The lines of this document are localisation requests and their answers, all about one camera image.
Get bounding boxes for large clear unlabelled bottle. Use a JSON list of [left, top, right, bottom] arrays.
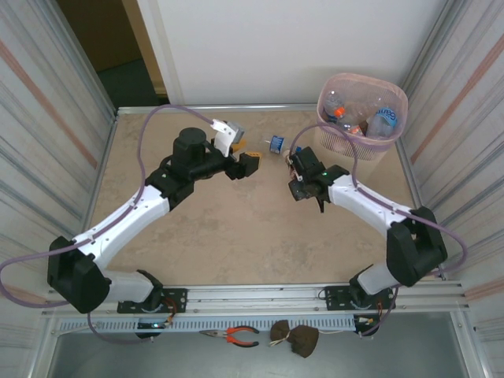
[[346, 94, 379, 123]]

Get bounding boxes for light blue label water bottle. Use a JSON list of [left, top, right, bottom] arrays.
[[365, 105, 398, 139]]

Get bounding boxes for brown cloth bag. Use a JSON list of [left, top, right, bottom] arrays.
[[269, 319, 321, 359]]

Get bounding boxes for grey metal shelf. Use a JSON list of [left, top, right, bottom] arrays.
[[29, 313, 487, 378]]

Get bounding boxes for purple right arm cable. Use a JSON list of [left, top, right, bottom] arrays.
[[290, 122, 469, 338]]

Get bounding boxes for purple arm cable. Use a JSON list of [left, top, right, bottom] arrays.
[[290, 122, 469, 338], [0, 104, 217, 344]]

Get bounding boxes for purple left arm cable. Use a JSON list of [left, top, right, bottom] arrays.
[[0, 104, 217, 344]]

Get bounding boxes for aluminium table edge frame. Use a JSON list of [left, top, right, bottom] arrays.
[[65, 103, 448, 287]]

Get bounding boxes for white door frame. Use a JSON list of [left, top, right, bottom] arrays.
[[120, 0, 186, 106]]

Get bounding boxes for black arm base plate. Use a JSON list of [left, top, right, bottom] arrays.
[[324, 283, 396, 312], [117, 287, 188, 315]]

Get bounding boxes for wide aluminium extrusion rail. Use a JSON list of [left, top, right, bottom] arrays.
[[41, 280, 472, 320]]

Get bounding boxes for corrugated metal enclosure panel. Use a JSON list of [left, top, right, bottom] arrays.
[[0, 0, 119, 378], [399, 0, 504, 378]]

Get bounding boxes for grey slotted cable duct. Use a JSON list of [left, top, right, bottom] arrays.
[[54, 317, 358, 335]]

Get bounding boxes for orange handled pliers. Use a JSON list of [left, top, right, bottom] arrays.
[[198, 325, 261, 348]]

